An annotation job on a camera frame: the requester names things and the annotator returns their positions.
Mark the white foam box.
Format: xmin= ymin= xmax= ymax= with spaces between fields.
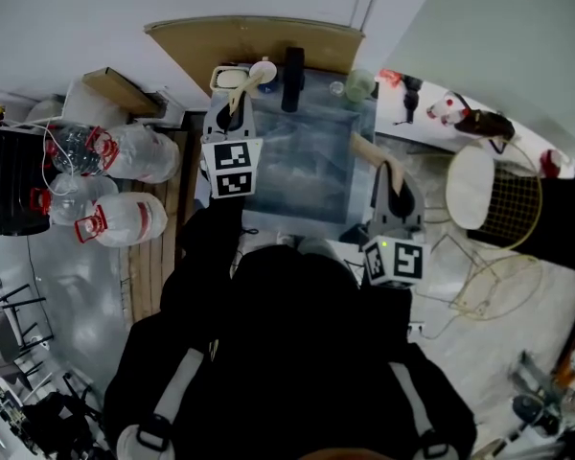
xmin=60 ymin=79 xmax=126 ymax=129

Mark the person's black jacket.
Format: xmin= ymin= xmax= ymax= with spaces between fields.
xmin=103 ymin=194 xmax=478 ymax=460

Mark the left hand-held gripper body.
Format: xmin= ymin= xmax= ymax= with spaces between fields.
xmin=199 ymin=91 xmax=265 ymax=200

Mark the grey left shoulder strap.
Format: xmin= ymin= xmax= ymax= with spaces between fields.
xmin=150 ymin=347 xmax=205 ymax=431

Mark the black cabinet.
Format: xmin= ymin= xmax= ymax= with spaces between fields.
xmin=467 ymin=174 xmax=575 ymax=273

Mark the person's right forearm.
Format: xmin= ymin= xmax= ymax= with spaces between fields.
xmin=361 ymin=283 xmax=416 ymax=339

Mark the person's left forearm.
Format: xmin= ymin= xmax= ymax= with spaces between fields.
xmin=177 ymin=194 xmax=251 ymax=287

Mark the white printed floor sheet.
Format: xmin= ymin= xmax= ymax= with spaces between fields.
xmin=326 ymin=240 xmax=366 ymax=283

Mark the beige power cable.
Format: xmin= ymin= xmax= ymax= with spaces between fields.
xmin=419 ymin=304 xmax=466 ymax=342

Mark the dark brown bag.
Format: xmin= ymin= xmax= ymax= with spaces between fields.
xmin=454 ymin=107 xmax=517 ymax=155

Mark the black bottle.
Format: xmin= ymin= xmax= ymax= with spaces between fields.
xmin=281 ymin=46 xmax=307 ymax=114

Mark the person's right shoe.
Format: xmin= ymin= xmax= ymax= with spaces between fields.
xmin=296 ymin=236 xmax=342 ymax=261

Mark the black hair dryer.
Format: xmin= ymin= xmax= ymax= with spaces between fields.
xmin=393 ymin=75 xmax=425 ymax=127

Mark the grey shoulder strap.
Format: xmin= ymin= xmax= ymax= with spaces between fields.
xmin=387 ymin=361 xmax=435 ymax=443
xmin=150 ymin=347 xmax=205 ymax=431

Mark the black bag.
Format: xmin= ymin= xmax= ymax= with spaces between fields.
xmin=21 ymin=390 xmax=107 ymax=460

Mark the thin black floor cable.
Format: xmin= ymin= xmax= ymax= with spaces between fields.
xmin=25 ymin=235 xmax=42 ymax=288

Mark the long brown cardboard box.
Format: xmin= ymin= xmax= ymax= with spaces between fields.
xmin=80 ymin=67 xmax=162 ymax=117

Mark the pale green cup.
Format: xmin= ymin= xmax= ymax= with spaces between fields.
xmin=344 ymin=68 xmax=378 ymax=105

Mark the white round seat cushion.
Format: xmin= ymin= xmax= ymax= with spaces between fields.
xmin=446 ymin=146 xmax=496 ymax=232

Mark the small white red bottle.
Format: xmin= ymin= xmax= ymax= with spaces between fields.
xmin=425 ymin=91 xmax=462 ymax=120
xmin=443 ymin=103 xmax=472 ymax=129
xmin=539 ymin=149 xmax=564 ymax=179

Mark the black plastic crate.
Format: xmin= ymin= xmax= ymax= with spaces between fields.
xmin=0 ymin=125 xmax=58 ymax=237

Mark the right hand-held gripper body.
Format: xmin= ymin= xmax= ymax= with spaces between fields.
xmin=362 ymin=160 xmax=432 ymax=289

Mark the grey right shoulder strap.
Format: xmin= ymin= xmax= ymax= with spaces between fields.
xmin=387 ymin=361 xmax=435 ymax=443

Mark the wooden slat decking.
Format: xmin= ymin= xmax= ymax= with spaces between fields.
xmin=119 ymin=129 xmax=198 ymax=328

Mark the cream soap dish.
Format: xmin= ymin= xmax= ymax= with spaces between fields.
xmin=209 ymin=64 xmax=251 ymax=93

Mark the white cable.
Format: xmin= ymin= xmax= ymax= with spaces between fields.
xmin=2 ymin=111 xmax=79 ymax=196

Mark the large brown cardboard sheet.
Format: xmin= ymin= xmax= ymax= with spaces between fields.
xmin=143 ymin=15 xmax=367 ymax=98

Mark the clear water bottle red handle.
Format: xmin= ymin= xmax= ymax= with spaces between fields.
xmin=44 ymin=123 xmax=103 ymax=178

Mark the frosted water bottle red handle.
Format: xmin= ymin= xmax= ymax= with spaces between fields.
xmin=84 ymin=123 xmax=181 ymax=184
xmin=30 ymin=174 xmax=121 ymax=227
xmin=74 ymin=192 xmax=170 ymax=249

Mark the black metal stool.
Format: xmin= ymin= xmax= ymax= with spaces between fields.
xmin=0 ymin=283 xmax=57 ymax=355

